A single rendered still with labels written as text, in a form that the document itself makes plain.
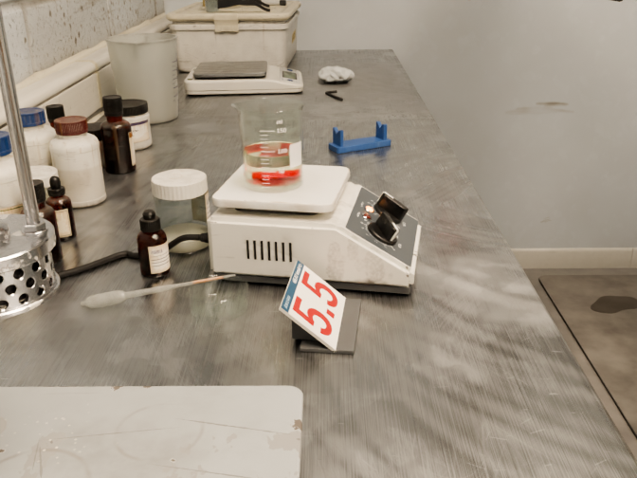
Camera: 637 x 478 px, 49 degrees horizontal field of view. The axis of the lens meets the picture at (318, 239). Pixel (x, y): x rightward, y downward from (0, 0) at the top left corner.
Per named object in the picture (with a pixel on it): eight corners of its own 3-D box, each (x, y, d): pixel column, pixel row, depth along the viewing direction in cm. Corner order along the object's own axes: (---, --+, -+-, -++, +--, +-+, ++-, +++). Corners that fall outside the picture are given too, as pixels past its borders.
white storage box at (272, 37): (302, 51, 208) (301, 0, 202) (290, 74, 174) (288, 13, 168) (200, 51, 210) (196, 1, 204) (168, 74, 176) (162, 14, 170)
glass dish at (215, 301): (248, 321, 62) (247, 300, 61) (187, 324, 62) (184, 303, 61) (249, 293, 67) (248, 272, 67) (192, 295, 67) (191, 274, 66)
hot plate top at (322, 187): (351, 174, 75) (351, 166, 75) (333, 214, 65) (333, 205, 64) (244, 169, 77) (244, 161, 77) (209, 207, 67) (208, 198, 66)
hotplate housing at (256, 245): (420, 244, 78) (424, 174, 74) (412, 299, 66) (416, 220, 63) (228, 231, 82) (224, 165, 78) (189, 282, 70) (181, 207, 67)
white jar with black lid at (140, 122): (110, 142, 118) (104, 100, 115) (151, 138, 119) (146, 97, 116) (110, 154, 112) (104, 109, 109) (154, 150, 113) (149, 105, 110)
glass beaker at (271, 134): (303, 175, 73) (301, 95, 70) (308, 196, 68) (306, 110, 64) (237, 178, 73) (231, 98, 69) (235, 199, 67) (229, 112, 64)
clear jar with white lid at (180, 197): (168, 260, 74) (160, 190, 71) (151, 241, 79) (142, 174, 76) (220, 248, 77) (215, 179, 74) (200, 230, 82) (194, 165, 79)
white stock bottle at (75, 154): (109, 205, 90) (97, 121, 86) (59, 211, 88) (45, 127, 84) (104, 191, 95) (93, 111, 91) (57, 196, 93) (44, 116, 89)
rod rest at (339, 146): (380, 140, 117) (381, 119, 115) (391, 145, 114) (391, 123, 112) (327, 149, 113) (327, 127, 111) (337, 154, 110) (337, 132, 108)
